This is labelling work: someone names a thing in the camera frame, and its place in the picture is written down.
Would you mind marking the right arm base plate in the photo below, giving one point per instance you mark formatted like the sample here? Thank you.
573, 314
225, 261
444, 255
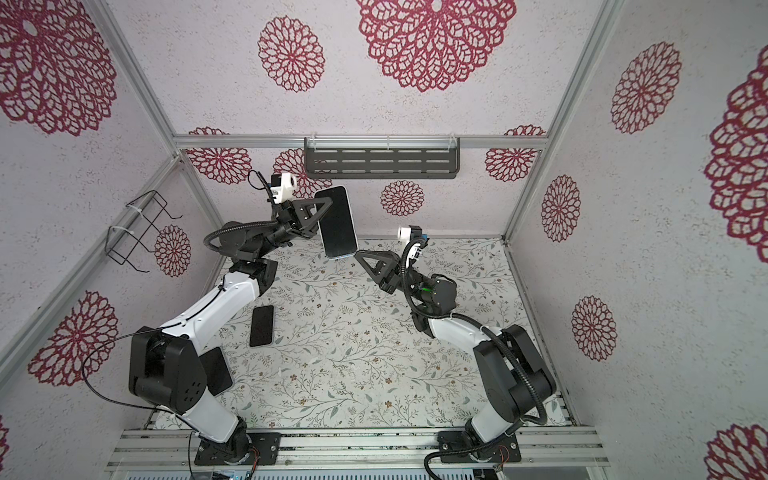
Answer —
459, 447

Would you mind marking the black phone near left wall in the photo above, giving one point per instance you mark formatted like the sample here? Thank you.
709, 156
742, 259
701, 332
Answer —
262, 326

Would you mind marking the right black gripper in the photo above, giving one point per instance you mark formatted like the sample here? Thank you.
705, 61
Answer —
391, 278

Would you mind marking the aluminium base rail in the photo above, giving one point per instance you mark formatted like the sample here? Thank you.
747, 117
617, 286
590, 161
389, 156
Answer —
360, 448

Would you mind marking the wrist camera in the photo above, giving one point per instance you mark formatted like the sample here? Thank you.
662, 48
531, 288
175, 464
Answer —
283, 187
412, 233

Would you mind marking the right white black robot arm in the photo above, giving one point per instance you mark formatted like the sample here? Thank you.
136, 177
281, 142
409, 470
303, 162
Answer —
514, 376

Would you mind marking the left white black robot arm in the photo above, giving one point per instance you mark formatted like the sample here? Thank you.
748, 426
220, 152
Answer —
165, 365

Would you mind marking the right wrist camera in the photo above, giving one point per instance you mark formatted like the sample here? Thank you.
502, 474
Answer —
412, 233

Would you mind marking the black wire wall rack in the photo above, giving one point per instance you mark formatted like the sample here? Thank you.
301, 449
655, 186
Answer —
123, 239

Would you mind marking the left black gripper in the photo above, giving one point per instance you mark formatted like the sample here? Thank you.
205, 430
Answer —
296, 219

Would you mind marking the dark grey wall shelf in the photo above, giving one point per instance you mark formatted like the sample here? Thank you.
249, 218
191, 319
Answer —
384, 159

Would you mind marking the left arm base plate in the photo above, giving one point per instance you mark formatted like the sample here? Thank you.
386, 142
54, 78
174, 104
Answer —
258, 449

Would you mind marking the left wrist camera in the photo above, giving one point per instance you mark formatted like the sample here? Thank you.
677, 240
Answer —
283, 187

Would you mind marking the black phone near left base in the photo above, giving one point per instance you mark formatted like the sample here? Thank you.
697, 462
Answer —
218, 375

